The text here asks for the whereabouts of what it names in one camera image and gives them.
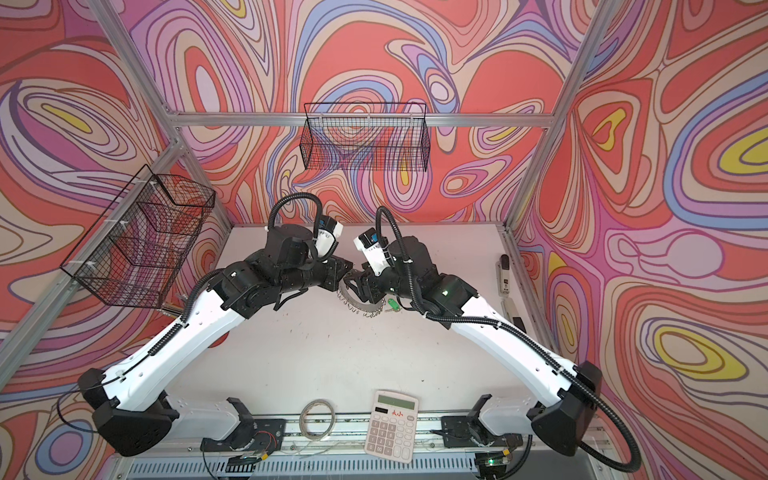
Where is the clear tape roll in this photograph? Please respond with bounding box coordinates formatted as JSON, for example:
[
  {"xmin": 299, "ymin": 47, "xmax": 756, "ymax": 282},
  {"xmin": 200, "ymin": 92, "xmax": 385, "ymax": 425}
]
[{"xmin": 298, "ymin": 399, "xmax": 337, "ymax": 442}]

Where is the white black remote control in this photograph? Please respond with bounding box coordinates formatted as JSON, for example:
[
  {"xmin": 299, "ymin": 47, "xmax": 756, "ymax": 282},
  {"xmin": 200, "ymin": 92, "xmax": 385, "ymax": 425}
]
[{"xmin": 497, "ymin": 254, "xmax": 511, "ymax": 296}]

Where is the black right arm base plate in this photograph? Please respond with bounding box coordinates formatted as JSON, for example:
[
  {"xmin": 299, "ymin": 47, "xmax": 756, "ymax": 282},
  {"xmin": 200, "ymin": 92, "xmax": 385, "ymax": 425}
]
[{"xmin": 432, "ymin": 394, "xmax": 524, "ymax": 451}]

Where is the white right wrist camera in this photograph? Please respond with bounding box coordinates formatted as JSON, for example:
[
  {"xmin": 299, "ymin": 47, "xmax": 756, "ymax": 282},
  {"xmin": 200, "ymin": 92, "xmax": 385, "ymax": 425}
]
[{"xmin": 353, "ymin": 227, "xmax": 390, "ymax": 277}]

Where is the key with green tag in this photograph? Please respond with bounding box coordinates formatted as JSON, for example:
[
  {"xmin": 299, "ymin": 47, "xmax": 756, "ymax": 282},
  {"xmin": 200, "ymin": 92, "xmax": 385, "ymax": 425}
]
[{"xmin": 386, "ymin": 298, "xmax": 402, "ymax": 312}]

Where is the aluminium front rail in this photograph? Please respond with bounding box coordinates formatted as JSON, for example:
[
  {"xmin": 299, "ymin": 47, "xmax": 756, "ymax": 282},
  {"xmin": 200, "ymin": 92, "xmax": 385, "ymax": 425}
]
[{"xmin": 107, "ymin": 409, "xmax": 619, "ymax": 480}]

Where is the black wire basket wall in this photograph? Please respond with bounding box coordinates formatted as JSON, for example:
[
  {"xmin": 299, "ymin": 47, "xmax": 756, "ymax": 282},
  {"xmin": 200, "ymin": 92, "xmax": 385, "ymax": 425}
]
[
  {"xmin": 300, "ymin": 100, "xmax": 431, "ymax": 172},
  {"xmin": 60, "ymin": 166, "xmax": 216, "ymax": 309}
]

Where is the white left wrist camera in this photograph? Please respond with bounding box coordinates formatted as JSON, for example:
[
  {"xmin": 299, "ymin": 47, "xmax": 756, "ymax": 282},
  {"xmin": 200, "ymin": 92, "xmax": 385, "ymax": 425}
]
[{"xmin": 315, "ymin": 215, "xmax": 344, "ymax": 261}]

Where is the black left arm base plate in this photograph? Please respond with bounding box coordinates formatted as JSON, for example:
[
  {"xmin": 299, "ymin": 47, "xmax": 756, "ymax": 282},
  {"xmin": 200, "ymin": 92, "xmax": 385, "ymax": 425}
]
[{"xmin": 200, "ymin": 397, "xmax": 287, "ymax": 454}]

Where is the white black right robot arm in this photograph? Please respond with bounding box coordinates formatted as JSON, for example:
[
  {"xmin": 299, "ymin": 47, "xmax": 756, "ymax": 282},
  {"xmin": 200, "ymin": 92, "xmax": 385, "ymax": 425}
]
[{"xmin": 344, "ymin": 206, "xmax": 642, "ymax": 473}]

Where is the white desk calculator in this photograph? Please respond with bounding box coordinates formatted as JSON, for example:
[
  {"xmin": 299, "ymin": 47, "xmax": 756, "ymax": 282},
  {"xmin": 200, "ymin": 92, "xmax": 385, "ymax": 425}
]
[{"xmin": 364, "ymin": 390, "xmax": 419, "ymax": 464}]

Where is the black wire basket back wall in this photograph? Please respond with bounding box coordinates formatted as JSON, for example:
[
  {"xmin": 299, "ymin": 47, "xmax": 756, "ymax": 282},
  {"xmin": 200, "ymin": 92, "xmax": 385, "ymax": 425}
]
[{"xmin": 300, "ymin": 100, "xmax": 431, "ymax": 172}]

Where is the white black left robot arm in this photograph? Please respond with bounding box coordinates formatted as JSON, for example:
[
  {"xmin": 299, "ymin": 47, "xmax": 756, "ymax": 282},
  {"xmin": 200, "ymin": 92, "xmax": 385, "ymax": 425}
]
[{"xmin": 76, "ymin": 192, "xmax": 352, "ymax": 457}]

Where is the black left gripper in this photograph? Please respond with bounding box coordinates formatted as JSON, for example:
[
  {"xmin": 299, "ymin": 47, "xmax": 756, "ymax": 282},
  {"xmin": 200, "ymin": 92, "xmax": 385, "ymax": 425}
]
[{"xmin": 278, "ymin": 252, "xmax": 358, "ymax": 296}]

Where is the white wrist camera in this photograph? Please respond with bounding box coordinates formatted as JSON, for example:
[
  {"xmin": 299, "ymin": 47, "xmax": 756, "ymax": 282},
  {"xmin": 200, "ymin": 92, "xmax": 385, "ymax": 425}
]
[
  {"xmin": 353, "ymin": 227, "xmax": 390, "ymax": 277},
  {"xmin": 315, "ymin": 215, "xmax": 344, "ymax": 261}
]

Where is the black wire basket left wall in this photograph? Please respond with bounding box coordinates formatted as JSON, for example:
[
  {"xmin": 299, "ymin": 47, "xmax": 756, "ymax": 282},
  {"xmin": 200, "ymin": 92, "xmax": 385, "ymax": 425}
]
[{"xmin": 60, "ymin": 166, "xmax": 216, "ymax": 309}]

